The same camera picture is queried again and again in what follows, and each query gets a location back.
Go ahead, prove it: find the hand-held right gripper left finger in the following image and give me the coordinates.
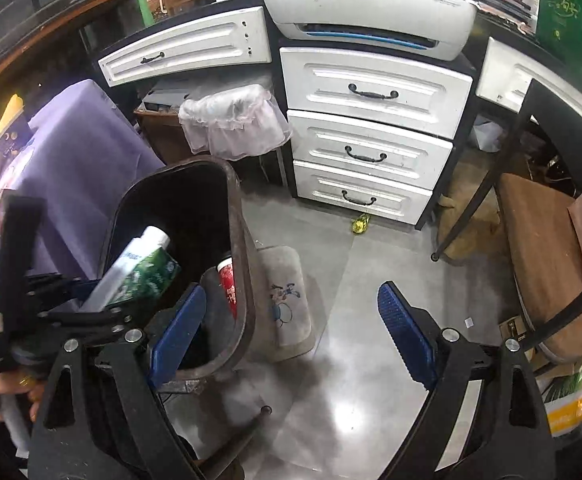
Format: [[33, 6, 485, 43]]
[[27, 284, 209, 480]]

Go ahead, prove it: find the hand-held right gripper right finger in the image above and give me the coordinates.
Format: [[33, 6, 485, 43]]
[[377, 281, 558, 480]]

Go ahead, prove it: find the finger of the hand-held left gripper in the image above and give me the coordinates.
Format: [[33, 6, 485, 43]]
[[26, 273, 102, 307], [37, 306, 140, 339]]

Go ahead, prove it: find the green and white box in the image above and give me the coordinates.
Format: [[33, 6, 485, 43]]
[[82, 226, 182, 313]]

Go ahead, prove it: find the dark brown trash bin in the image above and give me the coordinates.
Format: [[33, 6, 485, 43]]
[[100, 156, 258, 396]]

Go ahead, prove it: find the red drink can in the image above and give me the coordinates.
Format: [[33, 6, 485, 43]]
[[217, 255, 239, 322]]

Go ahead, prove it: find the grey cartoon floor mat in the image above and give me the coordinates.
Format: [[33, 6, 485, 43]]
[[253, 245, 318, 362]]

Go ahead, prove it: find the purple floral tablecloth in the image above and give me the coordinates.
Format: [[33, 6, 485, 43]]
[[0, 79, 167, 306]]

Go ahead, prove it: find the black and yellow box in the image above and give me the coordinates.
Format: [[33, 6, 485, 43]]
[[0, 94, 34, 158]]

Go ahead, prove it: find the white small cabinet drawer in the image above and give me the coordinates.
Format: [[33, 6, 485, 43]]
[[293, 159, 433, 226]]

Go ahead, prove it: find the black chair with brown seat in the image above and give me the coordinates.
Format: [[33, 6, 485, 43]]
[[430, 79, 582, 361]]

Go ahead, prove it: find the brown wooden box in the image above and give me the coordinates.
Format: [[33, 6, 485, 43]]
[[133, 107, 197, 166]]

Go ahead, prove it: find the white medium cabinet drawer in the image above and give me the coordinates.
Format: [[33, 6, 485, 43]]
[[287, 110, 454, 191]]

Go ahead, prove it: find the yellow white plastic bag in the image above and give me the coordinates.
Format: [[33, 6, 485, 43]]
[[544, 347, 582, 439]]

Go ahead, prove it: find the black desk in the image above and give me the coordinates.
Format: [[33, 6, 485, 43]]
[[96, 0, 582, 232]]

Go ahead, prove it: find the white large cabinet drawer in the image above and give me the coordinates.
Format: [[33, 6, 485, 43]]
[[279, 47, 473, 141]]

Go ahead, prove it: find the glass counter with wooden top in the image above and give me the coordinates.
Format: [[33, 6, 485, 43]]
[[0, 0, 139, 107]]

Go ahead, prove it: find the long white desk drawer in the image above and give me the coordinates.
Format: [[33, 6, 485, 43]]
[[97, 6, 272, 88]]

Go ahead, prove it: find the white short desk drawer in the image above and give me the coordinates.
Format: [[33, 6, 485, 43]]
[[475, 37, 547, 113]]

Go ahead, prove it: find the white printer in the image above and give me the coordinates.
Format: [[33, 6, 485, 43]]
[[261, 0, 478, 61]]

